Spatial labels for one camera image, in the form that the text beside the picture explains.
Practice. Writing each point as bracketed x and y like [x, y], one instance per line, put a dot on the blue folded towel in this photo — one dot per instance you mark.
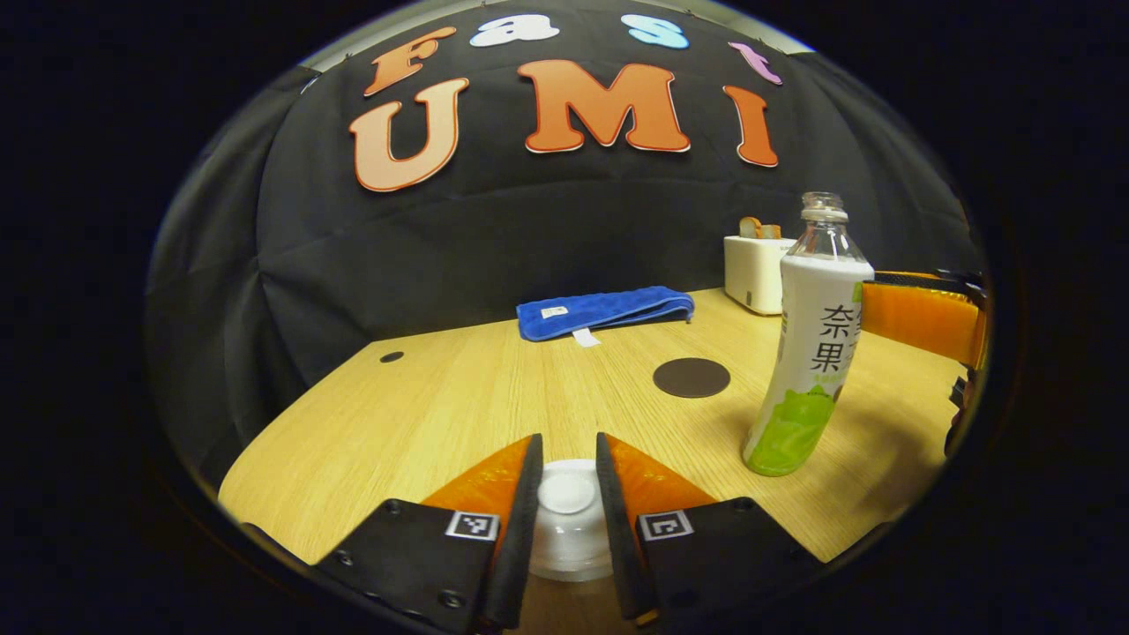
[600, 310]

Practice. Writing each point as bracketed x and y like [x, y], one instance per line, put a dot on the dark brown round coaster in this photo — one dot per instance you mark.
[691, 377]

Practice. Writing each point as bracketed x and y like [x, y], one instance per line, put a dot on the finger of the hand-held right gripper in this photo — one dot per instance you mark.
[917, 317]
[960, 414]

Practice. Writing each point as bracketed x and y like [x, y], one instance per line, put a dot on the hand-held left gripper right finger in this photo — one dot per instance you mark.
[616, 538]

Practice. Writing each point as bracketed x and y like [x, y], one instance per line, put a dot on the white teacup lid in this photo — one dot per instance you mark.
[569, 520]

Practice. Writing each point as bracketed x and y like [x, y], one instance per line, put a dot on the white toaster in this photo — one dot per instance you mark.
[754, 278]

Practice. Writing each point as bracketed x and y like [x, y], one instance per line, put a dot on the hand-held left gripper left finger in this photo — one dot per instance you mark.
[525, 529]

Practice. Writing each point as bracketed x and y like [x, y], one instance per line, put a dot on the white green water bottle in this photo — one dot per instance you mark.
[811, 353]

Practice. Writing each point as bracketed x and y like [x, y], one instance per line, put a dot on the toast slice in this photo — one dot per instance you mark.
[750, 227]
[771, 232]

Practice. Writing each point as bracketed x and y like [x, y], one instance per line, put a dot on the black backdrop cloth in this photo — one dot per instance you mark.
[529, 238]

